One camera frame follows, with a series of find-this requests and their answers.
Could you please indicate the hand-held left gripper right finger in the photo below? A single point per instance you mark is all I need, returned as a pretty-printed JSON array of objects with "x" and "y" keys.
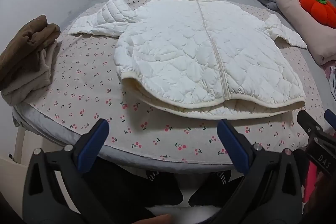
[{"x": 233, "y": 146}]

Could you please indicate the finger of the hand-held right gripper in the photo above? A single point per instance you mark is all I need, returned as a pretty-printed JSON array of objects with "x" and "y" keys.
[
  {"x": 308, "y": 121},
  {"x": 331, "y": 117}
]

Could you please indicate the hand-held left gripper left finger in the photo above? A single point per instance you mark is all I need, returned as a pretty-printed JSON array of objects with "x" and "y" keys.
[{"x": 92, "y": 146}]

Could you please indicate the white quilted hooded jacket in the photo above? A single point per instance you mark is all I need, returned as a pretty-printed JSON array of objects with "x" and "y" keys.
[{"x": 183, "y": 56}]

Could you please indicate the person's right forearm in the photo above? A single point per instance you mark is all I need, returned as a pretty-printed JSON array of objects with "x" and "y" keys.
[{"x": 323, "y": 200}]

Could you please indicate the person's left hand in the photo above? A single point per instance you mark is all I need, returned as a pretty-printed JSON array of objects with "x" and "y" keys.
[{"x": 152, "y": 220}]

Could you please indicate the pink patterned cloth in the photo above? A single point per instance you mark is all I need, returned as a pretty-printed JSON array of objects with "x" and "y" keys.
[{"x": 331, "y": 77}]

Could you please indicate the black slipper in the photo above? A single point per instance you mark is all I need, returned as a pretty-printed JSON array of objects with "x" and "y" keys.
[
  {"x": 162, "y": 187},
  {"x": 210, "y": 187}
]

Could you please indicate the cherry print sheet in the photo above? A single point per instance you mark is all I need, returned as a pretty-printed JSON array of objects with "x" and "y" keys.
[{"x": 92, "y": 87}]

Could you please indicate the pink pillow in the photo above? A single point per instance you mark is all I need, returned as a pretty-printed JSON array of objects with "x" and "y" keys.
[{"x": 302, "y": 27}]

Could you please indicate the orange pumpkin plush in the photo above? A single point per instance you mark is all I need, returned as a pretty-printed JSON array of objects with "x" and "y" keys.
[{"x": 315, "y": 12}]

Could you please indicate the brown folded cloth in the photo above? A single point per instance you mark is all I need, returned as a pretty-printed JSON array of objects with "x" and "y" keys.
[{"x": 23, "y": 43}]

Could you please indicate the white bed frame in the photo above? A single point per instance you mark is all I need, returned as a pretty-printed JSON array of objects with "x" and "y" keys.
[{"x": 19, "y": 145}]

